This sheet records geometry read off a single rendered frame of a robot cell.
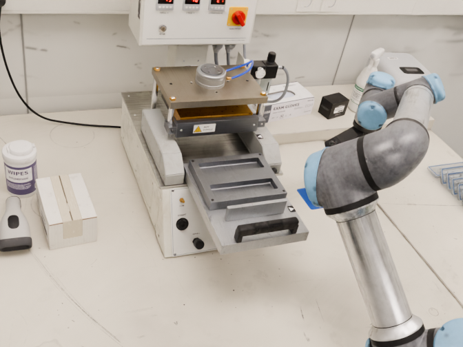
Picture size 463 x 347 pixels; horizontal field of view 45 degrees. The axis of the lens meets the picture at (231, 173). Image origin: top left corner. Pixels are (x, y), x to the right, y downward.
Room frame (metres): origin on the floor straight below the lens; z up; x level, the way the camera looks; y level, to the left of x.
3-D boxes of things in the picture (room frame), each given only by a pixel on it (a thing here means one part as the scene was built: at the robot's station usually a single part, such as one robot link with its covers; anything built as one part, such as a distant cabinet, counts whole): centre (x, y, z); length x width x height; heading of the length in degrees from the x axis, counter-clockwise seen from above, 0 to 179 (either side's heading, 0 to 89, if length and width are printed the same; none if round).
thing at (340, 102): (1.84, -0.32, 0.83); 0.09 x 0.06 x 0.07; 133
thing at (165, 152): (1.19, 0.20, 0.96); 0.25 x 0.05 x 0.07; 28
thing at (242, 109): (1.32, 0.10, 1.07); 0.22 x 0.17 x 0.10; 118
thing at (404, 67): (2.03, -0.57, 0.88); 0.25 x 0.20 x 0.17; 23
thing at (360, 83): (1.92, -0.43, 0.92); 0.09 x 0.08 x 0.25; 150
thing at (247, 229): (0.92, -0.10, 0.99); 0.15 x 0.02 x 0.04; 118
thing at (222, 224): (1.04, -0.04, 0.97); 0.30 x 0.22 x 0.08; 28
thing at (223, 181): (1.08, -0.02, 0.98); 0.20 x 0.17 x 0.03; 118
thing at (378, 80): (1.42, -0.35, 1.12); 0.09 x 0.08 x 0.11; 169
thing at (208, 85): (1.35, 0.10, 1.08); 0.31 x 0.24 x 0.13; 118
